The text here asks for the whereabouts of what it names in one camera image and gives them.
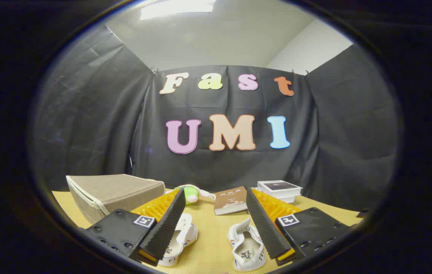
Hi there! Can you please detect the green and pink plush toy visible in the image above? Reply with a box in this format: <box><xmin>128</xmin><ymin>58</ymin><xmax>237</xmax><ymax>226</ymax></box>
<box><xmin>166</xmin><ymin>184</ymin><xmax>216</xmax><ymax>206</ymax></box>

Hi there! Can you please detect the beige fabric storage box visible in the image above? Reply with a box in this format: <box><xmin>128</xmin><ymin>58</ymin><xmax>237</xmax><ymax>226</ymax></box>
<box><xmin>66</xmin><ymin>174</ymin><xmax>166</xmax><ymax>225</ymax></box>

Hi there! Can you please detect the white canvas shoe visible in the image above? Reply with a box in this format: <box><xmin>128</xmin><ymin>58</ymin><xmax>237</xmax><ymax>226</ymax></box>
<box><xmin>158</xmin><ymin>213</ymin><xmax>198</xmax><ymax>268</ymax></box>
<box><xmin>227</xmin><ymin>218</ymin><xmax>267</xmax><ymax>272</ymax></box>

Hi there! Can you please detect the white book with dark portrait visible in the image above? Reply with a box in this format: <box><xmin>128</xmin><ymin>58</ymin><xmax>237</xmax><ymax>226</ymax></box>
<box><xmin>257</xmin><ymin>180</ymin><xmax>303</xmax><ymax>198</ymax></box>

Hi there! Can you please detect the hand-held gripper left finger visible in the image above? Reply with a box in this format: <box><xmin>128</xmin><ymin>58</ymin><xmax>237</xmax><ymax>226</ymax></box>
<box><xmin>85</xmin><ymin>188</ymin><xmax>187</xmax><ymax>267</ymax></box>

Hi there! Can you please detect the brown illustrated cover book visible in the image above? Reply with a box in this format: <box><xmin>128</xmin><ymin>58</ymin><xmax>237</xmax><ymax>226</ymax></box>
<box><xmin>214</xmin><ymin>186</ymin><xmax>248</xmax><ymax>216</ymax></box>

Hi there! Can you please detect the ceiling light panel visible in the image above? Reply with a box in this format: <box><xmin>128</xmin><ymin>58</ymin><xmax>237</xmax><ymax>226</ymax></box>
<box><xmin>140</xmin><ymin>0</ymin><xmax>216</xmax><ymax>21</ymax></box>

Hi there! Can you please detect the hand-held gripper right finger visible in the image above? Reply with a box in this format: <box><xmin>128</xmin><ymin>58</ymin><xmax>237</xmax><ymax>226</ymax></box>
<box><xmin>246</xmin><ymin>188</ymin><xmax>350</xmax><ymax>267</ymax></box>

